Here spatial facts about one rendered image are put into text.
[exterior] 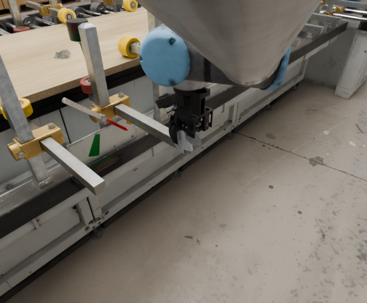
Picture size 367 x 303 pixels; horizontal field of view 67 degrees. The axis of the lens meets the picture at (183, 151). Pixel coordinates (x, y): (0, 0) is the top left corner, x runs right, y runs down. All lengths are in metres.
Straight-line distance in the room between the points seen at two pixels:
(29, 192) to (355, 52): 2.86
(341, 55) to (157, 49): 2.92
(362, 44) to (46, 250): 2.90
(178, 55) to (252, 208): 1.41
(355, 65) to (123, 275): 2.67
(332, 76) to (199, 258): 2.47
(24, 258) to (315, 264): 1.37
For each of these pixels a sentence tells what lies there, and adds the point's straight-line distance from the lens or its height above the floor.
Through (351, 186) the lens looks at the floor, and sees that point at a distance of 2.14.
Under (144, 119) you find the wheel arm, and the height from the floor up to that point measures 0.86.
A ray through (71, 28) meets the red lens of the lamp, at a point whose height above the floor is 1.10.
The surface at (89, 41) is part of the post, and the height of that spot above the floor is 1.07.
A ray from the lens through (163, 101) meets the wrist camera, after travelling 0.73.
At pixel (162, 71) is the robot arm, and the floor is 1.13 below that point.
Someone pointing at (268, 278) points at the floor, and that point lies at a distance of 1.52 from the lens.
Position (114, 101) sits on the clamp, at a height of 0.87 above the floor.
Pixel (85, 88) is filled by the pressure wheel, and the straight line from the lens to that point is 1.01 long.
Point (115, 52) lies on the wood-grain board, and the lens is 1.31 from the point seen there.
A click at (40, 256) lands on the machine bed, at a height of 0.17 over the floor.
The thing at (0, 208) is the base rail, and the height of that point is 0.70.
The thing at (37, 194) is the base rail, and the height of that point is 0.70.
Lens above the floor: 1.30
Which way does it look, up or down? 38 degrees down
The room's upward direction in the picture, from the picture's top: straight up
